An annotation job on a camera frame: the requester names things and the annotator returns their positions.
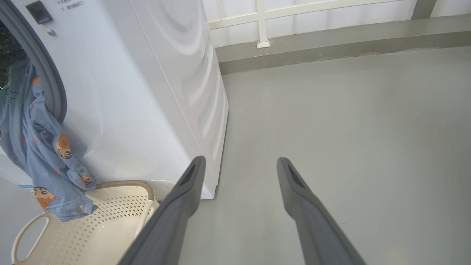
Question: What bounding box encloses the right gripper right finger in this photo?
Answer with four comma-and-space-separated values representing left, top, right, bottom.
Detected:
277, 157, 366, 265

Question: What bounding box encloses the white metal railing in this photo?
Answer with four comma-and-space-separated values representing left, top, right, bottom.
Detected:
204, 0, 418, 49

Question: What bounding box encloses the cream perforated laundry basket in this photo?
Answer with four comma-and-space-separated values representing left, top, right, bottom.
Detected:
11, 180, 161, 265

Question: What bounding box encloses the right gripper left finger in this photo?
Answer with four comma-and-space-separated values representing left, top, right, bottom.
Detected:
118, 156, 206, 265

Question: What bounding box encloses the white front-load washing machine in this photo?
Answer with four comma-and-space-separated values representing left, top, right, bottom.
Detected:
0, 0, 229, 200

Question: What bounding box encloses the blue cartoon print garment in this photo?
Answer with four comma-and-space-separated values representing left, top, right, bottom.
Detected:
0, 58, 99, 222

